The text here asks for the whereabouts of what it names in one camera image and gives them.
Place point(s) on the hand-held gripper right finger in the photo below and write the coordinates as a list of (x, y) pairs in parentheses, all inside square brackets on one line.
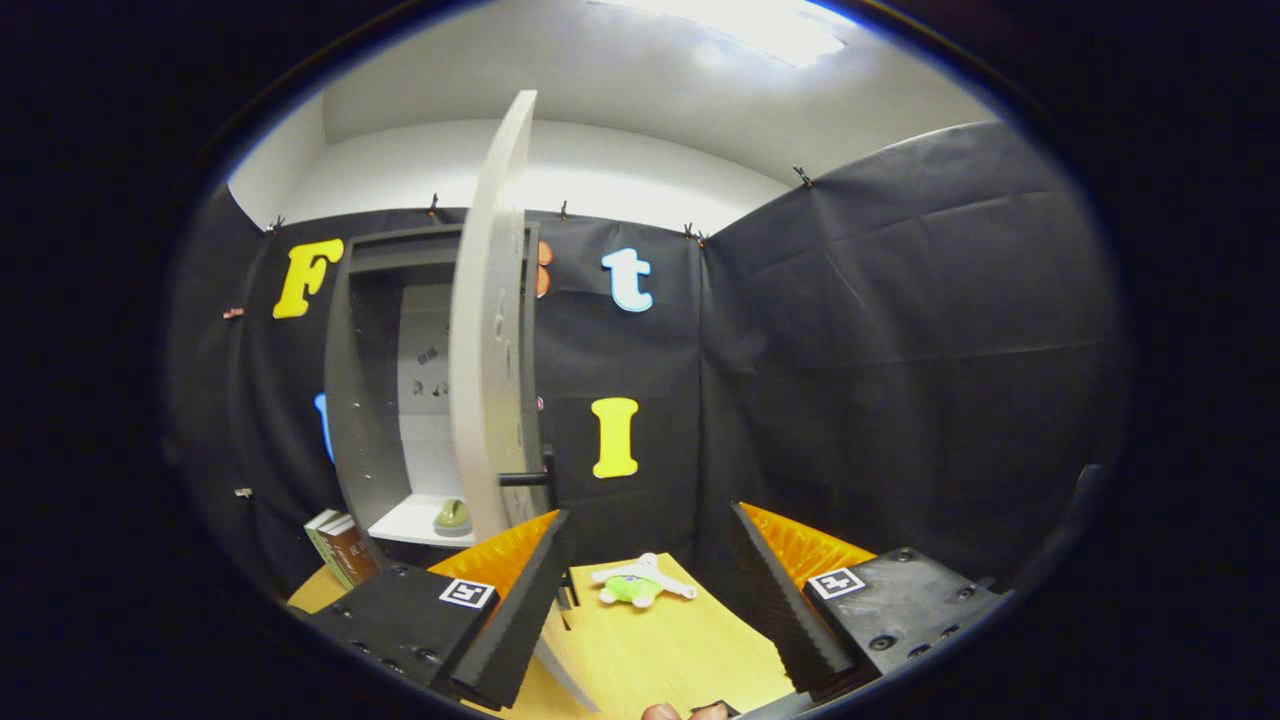
[(775, 610)]

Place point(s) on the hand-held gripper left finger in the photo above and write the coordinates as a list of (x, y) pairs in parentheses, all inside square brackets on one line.
[(520, 610)]

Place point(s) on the beige cabinet door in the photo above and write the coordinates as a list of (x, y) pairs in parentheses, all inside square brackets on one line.
[(490, 350)]

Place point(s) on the green plush toy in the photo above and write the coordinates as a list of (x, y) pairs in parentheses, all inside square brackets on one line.
[(632, 590)]

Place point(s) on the reddish brown book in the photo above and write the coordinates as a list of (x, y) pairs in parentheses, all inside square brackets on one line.
[(354, 555)]

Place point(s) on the olive brown book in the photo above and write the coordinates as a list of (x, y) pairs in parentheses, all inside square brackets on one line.
[(329, 550)]

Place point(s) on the green book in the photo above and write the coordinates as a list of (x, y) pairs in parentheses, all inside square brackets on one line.
[(314, 535)]

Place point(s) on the grey cabinet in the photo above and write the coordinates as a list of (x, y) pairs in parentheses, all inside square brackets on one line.
[(355, 420)]

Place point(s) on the black backdrop cloth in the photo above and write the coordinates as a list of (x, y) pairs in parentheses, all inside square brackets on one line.
[(900, 350)]

